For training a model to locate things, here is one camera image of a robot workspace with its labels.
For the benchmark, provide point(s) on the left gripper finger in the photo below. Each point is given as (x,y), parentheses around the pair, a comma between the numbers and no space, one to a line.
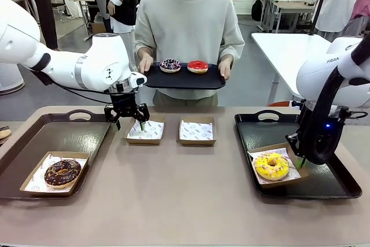
(112,113)
(143,112)

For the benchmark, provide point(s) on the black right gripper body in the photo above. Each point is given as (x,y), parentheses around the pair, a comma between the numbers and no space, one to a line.
(332,131)

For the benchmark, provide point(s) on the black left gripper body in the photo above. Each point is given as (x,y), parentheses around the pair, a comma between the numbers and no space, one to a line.
(124,103)

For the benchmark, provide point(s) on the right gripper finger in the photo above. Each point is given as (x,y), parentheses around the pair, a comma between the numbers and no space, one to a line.
(293,141)
(303,163)

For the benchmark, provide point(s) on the kraft paper food box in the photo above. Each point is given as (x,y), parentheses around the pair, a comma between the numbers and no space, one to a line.
(286,182)
(69,155)
(196,143)
(143,141)

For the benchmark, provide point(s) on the yellow sprinkled donut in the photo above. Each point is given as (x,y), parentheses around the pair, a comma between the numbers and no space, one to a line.
(271,167)

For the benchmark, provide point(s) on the white printed paper liner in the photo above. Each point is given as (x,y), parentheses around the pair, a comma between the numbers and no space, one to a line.
(196,130)
(258,154)
(34,184)
(153,129)

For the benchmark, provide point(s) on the black serving tray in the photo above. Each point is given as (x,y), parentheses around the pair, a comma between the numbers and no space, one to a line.
(185,80)

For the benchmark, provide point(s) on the chocolate sprinkled donut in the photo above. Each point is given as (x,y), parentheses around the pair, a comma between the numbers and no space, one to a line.
(62,173)

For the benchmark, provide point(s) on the person's right forearm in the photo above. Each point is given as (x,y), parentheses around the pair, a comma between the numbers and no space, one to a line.
(146,43)

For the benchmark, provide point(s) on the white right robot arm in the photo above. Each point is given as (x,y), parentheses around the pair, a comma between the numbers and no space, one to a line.
(315,76)

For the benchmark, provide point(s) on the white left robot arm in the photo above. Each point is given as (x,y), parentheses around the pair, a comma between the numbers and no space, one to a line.
(95,62)

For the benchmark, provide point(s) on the person's left forearm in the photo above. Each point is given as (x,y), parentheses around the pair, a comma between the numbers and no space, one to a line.
(232,43)

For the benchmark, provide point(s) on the brown plastic tray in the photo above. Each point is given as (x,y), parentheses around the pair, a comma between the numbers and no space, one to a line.
(34,137)

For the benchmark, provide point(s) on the person's right hand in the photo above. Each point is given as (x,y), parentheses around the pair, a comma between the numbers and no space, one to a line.
(145,63)

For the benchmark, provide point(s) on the person's left hand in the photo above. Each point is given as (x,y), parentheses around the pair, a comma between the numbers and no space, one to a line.
(225,69)

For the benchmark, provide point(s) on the orange chair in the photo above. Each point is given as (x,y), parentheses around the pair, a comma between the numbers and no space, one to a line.
(281,104)

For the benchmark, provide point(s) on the purple white striped donut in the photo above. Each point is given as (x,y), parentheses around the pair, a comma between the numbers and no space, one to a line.
(170,65)

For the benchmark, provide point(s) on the red glazed donut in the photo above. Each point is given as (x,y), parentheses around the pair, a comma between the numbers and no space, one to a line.
(197,66)

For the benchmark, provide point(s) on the cardboard box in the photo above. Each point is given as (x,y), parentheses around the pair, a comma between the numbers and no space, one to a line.
(98,29)

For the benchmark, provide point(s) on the white table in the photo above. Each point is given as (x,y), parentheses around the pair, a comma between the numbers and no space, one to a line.
(286,53)

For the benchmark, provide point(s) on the person in beige sweater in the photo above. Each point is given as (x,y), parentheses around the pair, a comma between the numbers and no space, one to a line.
(188,27)

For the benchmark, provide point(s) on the bystander in black white clothes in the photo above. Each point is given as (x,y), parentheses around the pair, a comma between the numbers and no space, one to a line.
(121,1)

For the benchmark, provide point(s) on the tan glazed donut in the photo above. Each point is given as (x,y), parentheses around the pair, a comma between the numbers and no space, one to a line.
(4,132)

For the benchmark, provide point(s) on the pink cloth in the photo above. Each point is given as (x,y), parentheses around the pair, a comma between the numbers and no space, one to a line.
(362,5)

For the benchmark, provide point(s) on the black pole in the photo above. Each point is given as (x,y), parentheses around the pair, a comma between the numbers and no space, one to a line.
(319,1)

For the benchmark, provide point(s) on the grey background desk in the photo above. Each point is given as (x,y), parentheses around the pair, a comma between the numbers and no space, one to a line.
(289,7)

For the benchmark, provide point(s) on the black backpack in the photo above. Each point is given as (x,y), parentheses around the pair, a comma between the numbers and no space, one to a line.
(256,10)

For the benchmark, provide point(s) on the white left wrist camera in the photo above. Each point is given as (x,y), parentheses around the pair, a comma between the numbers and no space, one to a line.
(138,78)

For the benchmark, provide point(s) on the white round pedestal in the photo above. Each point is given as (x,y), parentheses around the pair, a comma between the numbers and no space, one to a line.
(10,79)

